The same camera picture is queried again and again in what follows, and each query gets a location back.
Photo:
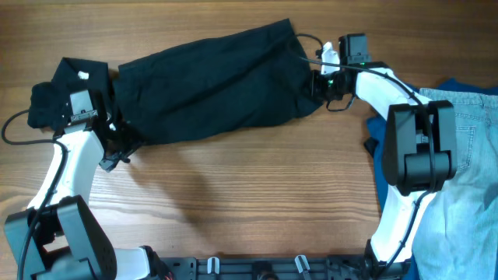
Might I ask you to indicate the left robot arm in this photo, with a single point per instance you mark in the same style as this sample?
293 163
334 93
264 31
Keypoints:
57 236

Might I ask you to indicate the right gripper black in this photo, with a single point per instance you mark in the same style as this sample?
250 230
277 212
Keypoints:
317 85

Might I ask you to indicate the folded black polo shirt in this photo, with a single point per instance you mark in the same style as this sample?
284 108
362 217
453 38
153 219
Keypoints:
49 100

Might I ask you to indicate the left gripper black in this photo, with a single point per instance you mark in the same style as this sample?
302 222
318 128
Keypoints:
135 144

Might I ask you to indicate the black shorts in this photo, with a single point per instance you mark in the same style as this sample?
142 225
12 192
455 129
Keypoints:
255 78

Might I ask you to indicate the light blue jeans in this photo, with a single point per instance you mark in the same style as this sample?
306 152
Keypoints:
457 237

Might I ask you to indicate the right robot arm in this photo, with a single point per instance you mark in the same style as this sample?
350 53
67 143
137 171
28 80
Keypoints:
419 153

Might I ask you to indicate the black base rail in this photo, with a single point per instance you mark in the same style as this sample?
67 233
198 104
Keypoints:
300 267

